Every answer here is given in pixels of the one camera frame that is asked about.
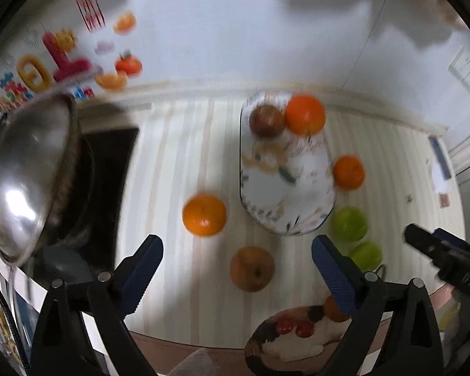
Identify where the dark red apple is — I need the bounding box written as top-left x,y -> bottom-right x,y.
249,104 -> 287,138

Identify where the white paper slip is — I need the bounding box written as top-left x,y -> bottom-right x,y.
431,160 -> 453,192

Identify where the black cooktop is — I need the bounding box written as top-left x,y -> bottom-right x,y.
43,125 -> 139,275

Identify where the plastic bag of eggs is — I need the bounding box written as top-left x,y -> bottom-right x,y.
392,0 -> 470,48

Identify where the brown apple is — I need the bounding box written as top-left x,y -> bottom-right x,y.
229,246 -> 276,293

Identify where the calico cat figure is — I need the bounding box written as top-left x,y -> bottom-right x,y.
245,305 -> 355,376

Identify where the dark phone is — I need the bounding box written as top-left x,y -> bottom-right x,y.
429,135 -> 451,181

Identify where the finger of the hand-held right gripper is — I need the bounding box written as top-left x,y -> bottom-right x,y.
404,224 -> 450,269
433,228 -> 470,260

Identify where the small dark orange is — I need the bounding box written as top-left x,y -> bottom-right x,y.
323,295 -> 351,323

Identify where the steel wok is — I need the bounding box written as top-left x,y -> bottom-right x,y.
0,93 -> 79,265

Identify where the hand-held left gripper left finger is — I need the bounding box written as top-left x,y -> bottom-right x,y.
29,234 -> 165,376

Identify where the green apple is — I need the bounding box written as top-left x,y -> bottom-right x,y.
348,240 -> 384,272
332,206 -> 369,242

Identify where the festive wall sticker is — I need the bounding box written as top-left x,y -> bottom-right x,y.
0,0 -> 144,114

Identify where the oval patterned plate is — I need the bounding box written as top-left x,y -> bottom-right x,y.
239,91 -> 336,236

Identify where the striped table mat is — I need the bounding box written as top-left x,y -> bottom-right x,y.
78,82 -> 467,345

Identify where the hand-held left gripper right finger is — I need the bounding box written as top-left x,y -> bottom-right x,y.
311,234 -> 445,376

